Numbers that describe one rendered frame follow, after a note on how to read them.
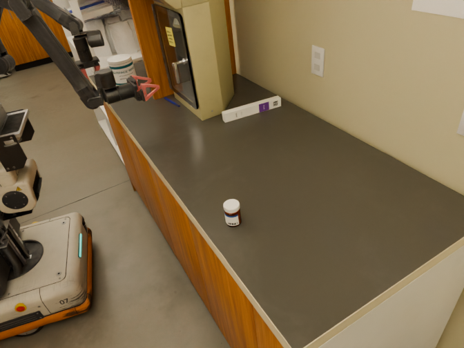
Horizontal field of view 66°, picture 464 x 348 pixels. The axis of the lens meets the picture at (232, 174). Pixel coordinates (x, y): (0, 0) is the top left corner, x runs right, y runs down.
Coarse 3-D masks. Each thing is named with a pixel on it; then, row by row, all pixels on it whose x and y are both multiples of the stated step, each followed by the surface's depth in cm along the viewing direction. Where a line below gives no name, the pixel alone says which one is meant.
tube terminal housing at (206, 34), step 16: (192, 0) 131; (208, 0) 134; (192, 16) 134; (208, 16) 137; (224, 16) 154; (192, 32) 137; (208, 32) 140; (224, 32) 156; (192, 48) 140; (208, 48) 144; (224, 48) 157; (192, 64) 144; (208, 64) 147; (224, 64) 159; (208, 80) 151; (224, 80) 161; (176, 96) 179; (208, 96) 154; (224, 96) 162; (192, 112) 167; (208, 112) 158
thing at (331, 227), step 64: (128, 128) 161; (192, 128) 154; (256, 128) 148; (320, 128) 143; (192, 192) 120; (256, 192) 116; (320, 192) 113; (384, 192) 110; (448, 192) 107; (256, 256) 95; (320, 256) 93; (384, 256) 91; (320, 320) 79
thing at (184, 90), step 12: (156, 12) 154; (168, 12) 141; (168, 24) 146; (180, 24) 135; (180, 36) 139; (168, 48) 158; (180, 48) 145; (168, 60) 164; (180, 60) 150; (168, 72) 171; (180, 72) 156; (180, 84) 162; (192, 84) 149; (180, 96) 169; (192, 96) 154
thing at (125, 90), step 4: (128, 80) 141; (124, 84) 139; (128, 84) 139; (132, 84) 137; (120, 88) 138; (124, 88) 138; (128, 88) 139; (132, 88) 139; (136, 88) 137; (120, 92) 137; (124, 92) 138; (128, 92) 139; (132, 92) 139; (136, 92) 138; (120, 96) 138; (124, 96) 139; (128, 96) 140; (132, 96) 141; (136, 96) 139
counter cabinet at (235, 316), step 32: (128, 160) 230; (160, 192) 166; (160, 224) 214; (192, 224) 130; (192, 256) 157; (448, 256) 93; (224, 288) 123; (416, 288) 93; (448, 288) 109; (224, 320) 148; (256, 320) 102; (384, 320) 92; (416, 320) 108
